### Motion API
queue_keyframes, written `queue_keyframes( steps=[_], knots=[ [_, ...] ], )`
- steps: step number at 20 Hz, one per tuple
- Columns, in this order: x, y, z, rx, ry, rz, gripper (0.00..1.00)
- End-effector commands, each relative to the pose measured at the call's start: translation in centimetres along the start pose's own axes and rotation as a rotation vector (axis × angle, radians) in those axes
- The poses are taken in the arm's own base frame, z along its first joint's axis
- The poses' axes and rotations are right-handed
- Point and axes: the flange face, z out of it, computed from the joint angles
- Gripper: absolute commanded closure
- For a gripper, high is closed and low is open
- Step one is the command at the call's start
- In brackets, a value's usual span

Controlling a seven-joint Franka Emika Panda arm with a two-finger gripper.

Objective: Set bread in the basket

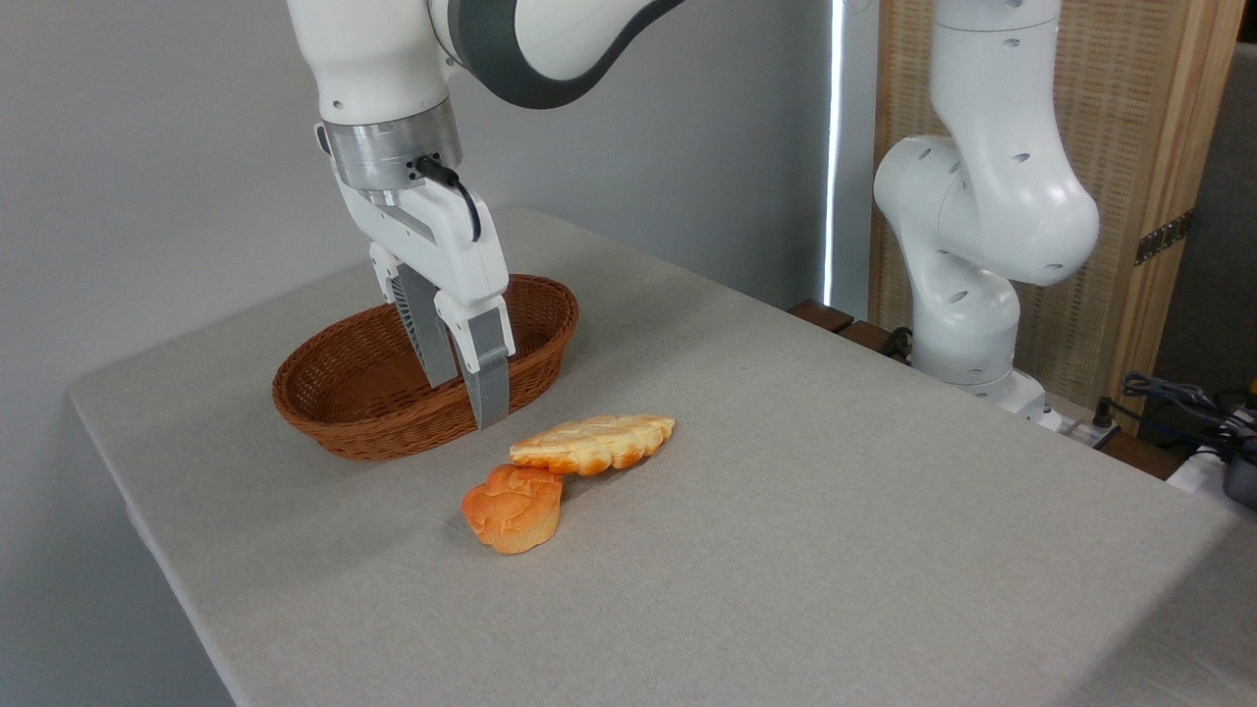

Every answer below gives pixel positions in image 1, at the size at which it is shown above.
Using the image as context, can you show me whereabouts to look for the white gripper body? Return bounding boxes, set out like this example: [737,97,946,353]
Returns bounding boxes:
[334,172,512,307]

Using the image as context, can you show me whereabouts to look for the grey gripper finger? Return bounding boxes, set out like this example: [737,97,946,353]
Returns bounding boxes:
[435,294,518,431]
[369,244,462,390]

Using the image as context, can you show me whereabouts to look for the leaf-shaped golden bread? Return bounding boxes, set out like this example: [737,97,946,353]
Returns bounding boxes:
[509,414,677,477]

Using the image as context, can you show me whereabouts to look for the brown wicker basket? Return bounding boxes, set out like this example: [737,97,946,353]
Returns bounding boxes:
[272,274,580,462]

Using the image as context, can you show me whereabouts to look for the round orange bread bun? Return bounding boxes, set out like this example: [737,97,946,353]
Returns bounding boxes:
[461,464,565,556]

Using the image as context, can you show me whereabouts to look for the dark brown wooden slat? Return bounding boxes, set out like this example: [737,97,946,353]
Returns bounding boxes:
[789,299,855,335]
[838,320,912,365]

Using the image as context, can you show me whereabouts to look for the grey tablecloth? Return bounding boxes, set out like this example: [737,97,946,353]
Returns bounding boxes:
[69,206,1257,707]

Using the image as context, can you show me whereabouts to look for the white power strip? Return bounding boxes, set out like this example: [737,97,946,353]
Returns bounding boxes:
[1039,396,1122,450]

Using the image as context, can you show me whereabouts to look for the metal screen hinge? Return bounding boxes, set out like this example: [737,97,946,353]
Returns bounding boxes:
[1134,208,1196,267]

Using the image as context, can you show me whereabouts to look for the woven wooden folding screen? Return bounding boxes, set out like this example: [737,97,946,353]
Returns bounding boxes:
[869,0,1246,438]

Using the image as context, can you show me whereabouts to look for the grey round device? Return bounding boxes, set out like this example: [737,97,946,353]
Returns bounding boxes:
[1222,454,1257,511]

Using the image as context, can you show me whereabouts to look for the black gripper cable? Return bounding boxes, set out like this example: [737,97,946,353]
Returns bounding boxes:
[412,155,484,244]

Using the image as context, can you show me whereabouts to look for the black cable bundle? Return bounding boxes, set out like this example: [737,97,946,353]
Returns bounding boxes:
[1122,372,1257,455]

